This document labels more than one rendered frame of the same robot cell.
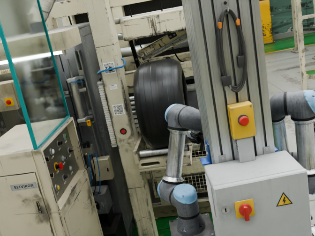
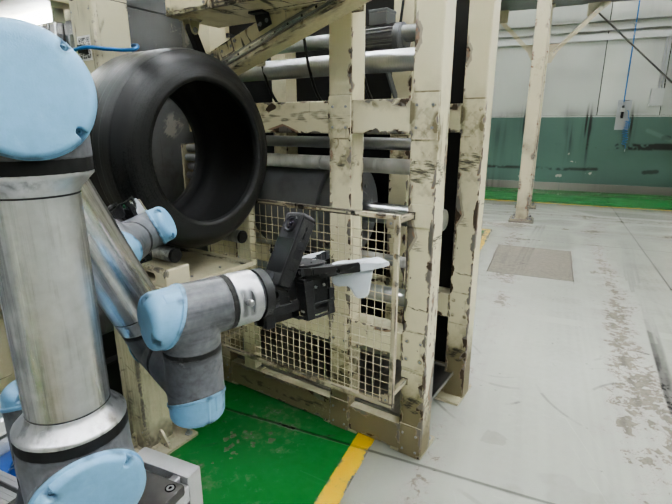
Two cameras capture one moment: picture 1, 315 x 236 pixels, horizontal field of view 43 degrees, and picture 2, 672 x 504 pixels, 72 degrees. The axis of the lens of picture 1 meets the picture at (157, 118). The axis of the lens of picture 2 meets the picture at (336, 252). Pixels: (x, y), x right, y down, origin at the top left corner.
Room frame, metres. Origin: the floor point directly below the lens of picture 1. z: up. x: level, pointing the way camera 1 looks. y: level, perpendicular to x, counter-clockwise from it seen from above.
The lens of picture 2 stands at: (1.50, -1.15, 1.28)
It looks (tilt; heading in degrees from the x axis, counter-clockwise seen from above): 15 degrees down; 24
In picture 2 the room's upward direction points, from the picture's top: straight up
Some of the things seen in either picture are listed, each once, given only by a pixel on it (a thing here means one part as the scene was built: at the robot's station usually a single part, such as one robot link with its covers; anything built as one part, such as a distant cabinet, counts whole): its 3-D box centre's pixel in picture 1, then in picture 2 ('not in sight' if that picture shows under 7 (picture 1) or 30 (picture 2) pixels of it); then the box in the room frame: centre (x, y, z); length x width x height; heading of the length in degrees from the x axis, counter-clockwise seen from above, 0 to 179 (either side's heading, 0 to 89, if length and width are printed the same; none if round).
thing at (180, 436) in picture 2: not in sight; (151, 436); (2.70, 0.24, 0.02); 0.27 x 0.27 x 0.04; 81
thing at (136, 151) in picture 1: (140, 146); not in sight; (2.71, 0.16, 0.90); 0.40 x 0.03 x 0.10; 171
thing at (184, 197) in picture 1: (185, 199); not in sight; (1.86, -0.06, 0.88); 0.13 x 0.12 x 0.14; 29
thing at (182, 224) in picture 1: (189, 219); not in sight; (1.85, -0.07, 0.77); 0.15 x 0.15 x 0.10
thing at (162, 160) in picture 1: (164, 159); (141, 266); (2.54, 0.01, 0.83); 0.36 x 0.09 x 0.06; 81
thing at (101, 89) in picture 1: (108, 114); not in sight; (2.69, 0.33, 1.19); 0.05 x 0.04 x 0.48; 171
